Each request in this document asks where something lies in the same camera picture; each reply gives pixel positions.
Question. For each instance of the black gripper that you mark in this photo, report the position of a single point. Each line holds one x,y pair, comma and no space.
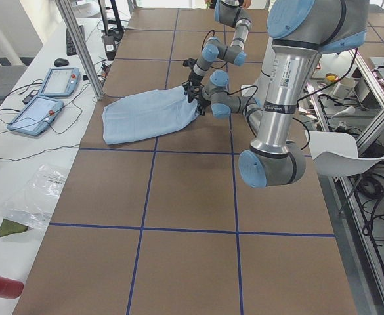
198,98
192,80

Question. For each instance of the light blue button shirt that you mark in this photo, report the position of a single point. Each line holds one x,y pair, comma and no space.
146,115

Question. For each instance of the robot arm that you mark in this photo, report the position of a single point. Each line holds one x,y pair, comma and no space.
299,33
232,14

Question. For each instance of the black keyboard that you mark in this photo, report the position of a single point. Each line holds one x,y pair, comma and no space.
70,45

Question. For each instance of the upper teach pendant tablet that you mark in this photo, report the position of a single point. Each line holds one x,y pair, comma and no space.
60,82

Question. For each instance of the teach pendant tablet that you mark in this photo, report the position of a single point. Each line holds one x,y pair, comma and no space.
60,82
36,116

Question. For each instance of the black computer mouse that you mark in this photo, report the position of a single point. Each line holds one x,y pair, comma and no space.
60,62

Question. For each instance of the white chair seat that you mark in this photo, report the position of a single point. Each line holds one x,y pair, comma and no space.
336,154

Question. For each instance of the lower teach pendant tablet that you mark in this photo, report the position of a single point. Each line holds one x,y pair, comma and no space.
36,116

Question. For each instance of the clear plastic bag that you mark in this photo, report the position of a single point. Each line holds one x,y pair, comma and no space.
33,205

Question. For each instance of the green cloth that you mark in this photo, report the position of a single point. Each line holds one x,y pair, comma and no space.
9,227

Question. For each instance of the red bottle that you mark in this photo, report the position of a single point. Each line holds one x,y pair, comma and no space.
10,288

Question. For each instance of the aluminium frame post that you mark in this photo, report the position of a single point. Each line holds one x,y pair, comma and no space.
70,20

